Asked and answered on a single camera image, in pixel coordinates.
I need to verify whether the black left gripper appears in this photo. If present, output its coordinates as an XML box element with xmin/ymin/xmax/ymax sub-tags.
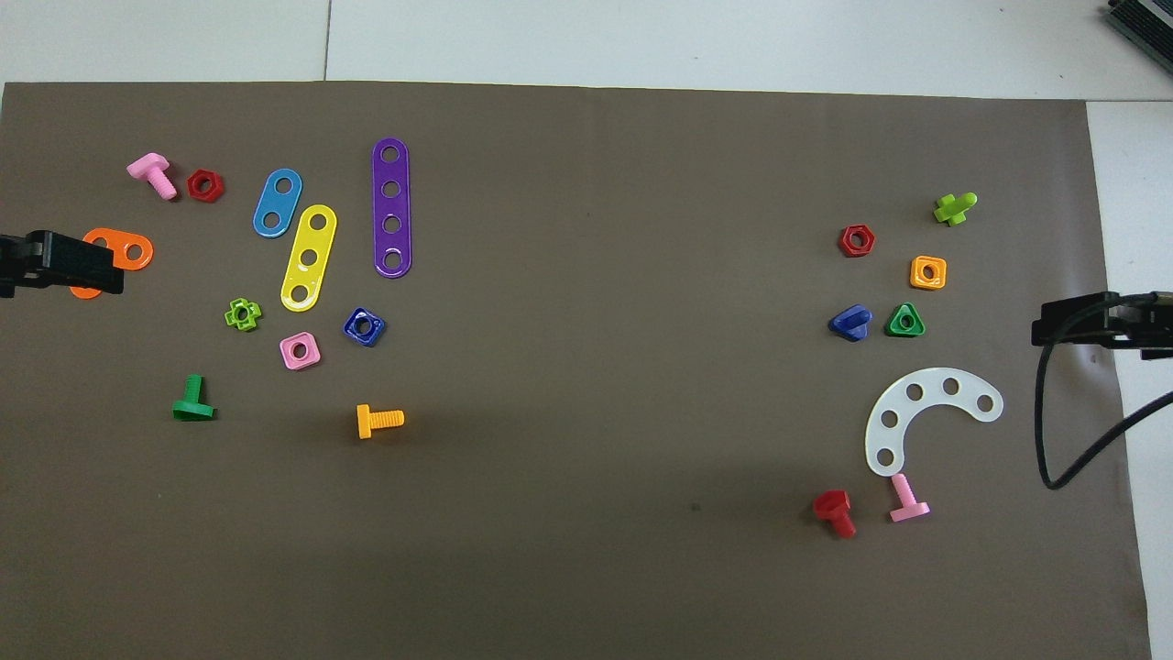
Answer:
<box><xmin>0</xmin><ymin>231</ymin><xmax>126</xmax><ymax>300</ymax></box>

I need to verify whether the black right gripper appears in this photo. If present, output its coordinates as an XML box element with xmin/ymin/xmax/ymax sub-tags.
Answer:
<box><xmin>1033</xmin><ymin>291</ymin><xmax>1173</xmax><ymax>360</ymax></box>

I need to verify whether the blue triangle-head plastic screw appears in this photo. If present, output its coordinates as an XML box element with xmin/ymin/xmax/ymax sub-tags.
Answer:
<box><xmin>828</xmin><ymin>303</ymin><xmax>874</xmax><ymax>344</ymax></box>

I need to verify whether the blue square plastic nut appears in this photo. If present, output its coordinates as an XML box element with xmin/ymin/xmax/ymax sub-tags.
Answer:
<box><xmin>343</xmin><ymin>307</ymin><xmax>387</xmax><ymax>348</ymax></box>

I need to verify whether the pink plastic screw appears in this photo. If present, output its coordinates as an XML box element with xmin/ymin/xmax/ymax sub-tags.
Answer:
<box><xmin>126</xmin><ymin>152</ymin><xmax>180</xmax><ymax>202</ymax></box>
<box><xmin>889</xmin><ymin>473</ymin><xmax>931</xmax><ymax>524</ymax></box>

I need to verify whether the green plastic screw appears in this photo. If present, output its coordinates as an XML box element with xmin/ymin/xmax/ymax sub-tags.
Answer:
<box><xmin>171</xmin><ymin>373</ymin><xmax>217</xmax><ymax>423</ymax></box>

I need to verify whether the lime cross-head plastic screw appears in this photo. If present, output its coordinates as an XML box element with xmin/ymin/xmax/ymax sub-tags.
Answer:
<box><xmin>933</xmin><ymin>192</ymin><xmax>979</xmax><ymax>227</ymax></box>

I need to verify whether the green triangular plastic nut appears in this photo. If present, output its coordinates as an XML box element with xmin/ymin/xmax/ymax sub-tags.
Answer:
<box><xmin>884</xmin><ymin>302</ymin><xmax>926</xmax><ymax>339</ymax></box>

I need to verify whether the pink square plastic nut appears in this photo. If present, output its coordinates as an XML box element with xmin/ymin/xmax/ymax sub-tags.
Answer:
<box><xmin>280</xmin><ymin>331</ymin><xmax>323</xmax><ymax>371</ymax></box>

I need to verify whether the red hex-head plastic screw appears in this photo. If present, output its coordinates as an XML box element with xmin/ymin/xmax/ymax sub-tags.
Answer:
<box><xmin>812</xmin><ymin>489</ymin><xmax>858</xmax><ymax>540</ymax></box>

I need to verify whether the orange plastic screw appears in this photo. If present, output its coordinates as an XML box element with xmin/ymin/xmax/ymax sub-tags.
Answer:
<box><xmin>356</xmin><ymin>403</ymin><xmax>406</xmax><ymax>441</ymax></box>

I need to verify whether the orange heart-shaped plastic plate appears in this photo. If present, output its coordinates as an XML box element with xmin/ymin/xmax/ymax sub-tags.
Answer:
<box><xmin>69</xmin><ymin>227</ymin><xmax>155</xmax><ymax>301</ymax></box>

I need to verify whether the white curved five-hole plate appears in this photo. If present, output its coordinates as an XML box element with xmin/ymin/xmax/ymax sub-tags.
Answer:
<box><xmin>864</xmin><ymin>368</ymin><xmax>1005</xmax><ymax>478</ymax></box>

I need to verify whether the blue two-hole plastic plate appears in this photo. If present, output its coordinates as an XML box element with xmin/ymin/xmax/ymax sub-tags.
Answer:
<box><xmin>252</xmin><ymin>168</ymin><xmax>304</xmax><ymax>239</ymax></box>

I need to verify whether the yellow three-hole plastic plate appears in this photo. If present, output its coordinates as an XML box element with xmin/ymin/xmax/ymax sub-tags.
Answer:
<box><xmin>280</xmin><ymin>203</ymin><xmax>338</xmax><ymax>314</ymax></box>

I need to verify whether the black ribbed device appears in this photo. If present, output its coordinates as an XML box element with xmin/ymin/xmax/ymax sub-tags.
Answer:
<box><xmin>1102</xmin><ymin>0</ymin><xmax>1173</xmax><ymax>76</ymax></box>

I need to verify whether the purple four-hole plastic plate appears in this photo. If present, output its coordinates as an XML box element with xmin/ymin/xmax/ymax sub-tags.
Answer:
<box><xmin>371</xmin><ymin>137</ymin><xmax>413</xmax><ymax>280</ymax></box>

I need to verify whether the brown paper table mat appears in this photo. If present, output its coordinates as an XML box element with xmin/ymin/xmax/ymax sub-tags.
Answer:
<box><xmin>0</xmin><ymin>81</ymin><xmax>1154</xmax><ymax>660</ymax></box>

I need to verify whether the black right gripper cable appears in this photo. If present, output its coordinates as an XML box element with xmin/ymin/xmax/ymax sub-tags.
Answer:
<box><xmin>1035</xmin><ymin>293</ymin><xmax>1173</xmax><ymax>490</ymax></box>

